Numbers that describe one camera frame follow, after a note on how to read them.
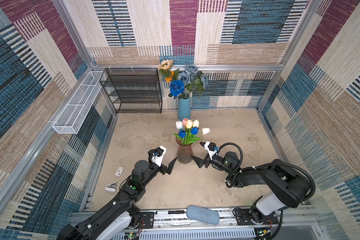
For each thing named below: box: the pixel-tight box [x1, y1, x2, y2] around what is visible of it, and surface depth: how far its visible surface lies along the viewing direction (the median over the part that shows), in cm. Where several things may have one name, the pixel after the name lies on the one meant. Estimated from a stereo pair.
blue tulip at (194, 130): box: [191, 126, 200, 141], surface depth 72 cm
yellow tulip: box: [186, 119, 193, 142], surface depth 74 cm
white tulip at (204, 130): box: [193, 128, 211, 137], surface depth 79 cm
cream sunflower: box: [157, 59, 174, 78], surface depth 87 cm
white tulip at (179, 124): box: [175, 120, 183, 130], surface depth 77 cm
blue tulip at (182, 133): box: [178, 129, 186, 139], surface depth 71 cm
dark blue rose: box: [169, 80, 185, 96], surface depth 72 cm
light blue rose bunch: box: [177, 64, 209, 98], surface depth 91 cm
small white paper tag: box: [114, 166, 125, 177], surface depth 89 cm
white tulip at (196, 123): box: [192, 119, 200, 128], surface depth 75 cm
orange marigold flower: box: [165, 70, 175, 83], surface depth 94 cm
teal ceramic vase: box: [177, 98, 191, 121], surface depth 106 cm
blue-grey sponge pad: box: [186, 205, 220, 225], surface depth 74 cm
